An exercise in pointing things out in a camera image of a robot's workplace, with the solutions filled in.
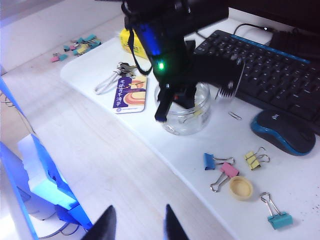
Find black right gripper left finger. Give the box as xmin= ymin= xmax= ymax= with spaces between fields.
xmin=82 ymin=204 xmax=118 ymax=240

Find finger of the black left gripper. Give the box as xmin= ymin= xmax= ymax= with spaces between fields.
xmin=174 ymin=89 xmax=196 ymax=110
xmin=154 ymin=88 xmax=174 ymax=123

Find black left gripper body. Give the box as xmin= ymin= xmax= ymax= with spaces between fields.
xmin=157 ymin=77 xmax=201 ymax=95

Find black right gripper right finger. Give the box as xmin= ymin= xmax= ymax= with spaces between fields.
xmin=162 ymin=204 xmax=188 ymax=240

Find round transparent plastic jar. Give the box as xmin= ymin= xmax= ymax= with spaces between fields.
xmin=154 ymin=82 xmax=212 ymax=136

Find purple orange card tag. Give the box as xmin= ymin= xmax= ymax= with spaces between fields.
xmin=111 ymin=76 xmax=148 ymax=115

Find white desk riser board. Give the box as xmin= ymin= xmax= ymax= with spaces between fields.
xmin=59 ymin=7 xmax=320 ymax=240

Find silver paper clip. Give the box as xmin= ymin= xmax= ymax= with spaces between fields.
xmin=227 ymin=111 xmax=243 ymax=121

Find metal keys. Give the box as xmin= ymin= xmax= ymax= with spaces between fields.
xmin=116 ymin=62 xmax=138 ymax=77

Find blue binder clip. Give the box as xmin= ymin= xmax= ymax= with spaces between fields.
xmin=203 ymin=152 xmax=236 ymax=172

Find plastic bottle yellow label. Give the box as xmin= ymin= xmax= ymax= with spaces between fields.
xmin=118 ymin=27 xmax=151 ymax=60

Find blue white plastic structure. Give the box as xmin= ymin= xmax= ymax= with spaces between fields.
xmin=0 ymin=74 xmax=93 ymax=240

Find beige plastic jar lid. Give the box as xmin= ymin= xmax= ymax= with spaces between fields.
xmin=229 ymin=176 xmax=254 ymax=202

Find black computer keyboard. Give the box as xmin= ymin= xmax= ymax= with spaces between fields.
xmin=193 ymin=29 xmax=320 ymax=137

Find black and blue mouse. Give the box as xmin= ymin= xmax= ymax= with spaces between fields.
xmin=250 ymin=109 xmax=316 ymax=157

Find white lanyard cord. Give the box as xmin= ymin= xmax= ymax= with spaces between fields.
xmin=94 ymin=69 xmax=121 ymax=96

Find black keyboard cable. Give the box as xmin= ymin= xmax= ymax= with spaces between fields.
xmin=233 ymin=23 xmax=276 ymax=36

